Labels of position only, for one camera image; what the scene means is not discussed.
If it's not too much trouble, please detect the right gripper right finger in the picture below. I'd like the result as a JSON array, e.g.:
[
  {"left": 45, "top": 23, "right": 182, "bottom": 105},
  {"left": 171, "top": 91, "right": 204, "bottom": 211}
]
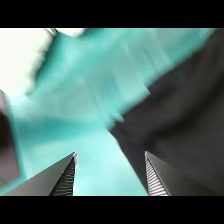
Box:
[{"left": 143, "top": 150, "right": 218, "bottom": 197}]

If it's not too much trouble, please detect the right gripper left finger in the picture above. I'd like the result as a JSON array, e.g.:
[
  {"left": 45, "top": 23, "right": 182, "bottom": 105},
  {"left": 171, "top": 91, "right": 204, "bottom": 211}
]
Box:
[{"left": 2, "top": 151, "right": 79, "bottom": 197}]

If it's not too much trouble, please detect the black garment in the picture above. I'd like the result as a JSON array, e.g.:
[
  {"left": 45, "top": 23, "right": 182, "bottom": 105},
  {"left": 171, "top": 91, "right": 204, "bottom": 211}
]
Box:
[{"left": 109, "top": 29, "right": 224, "bottom": 197}]

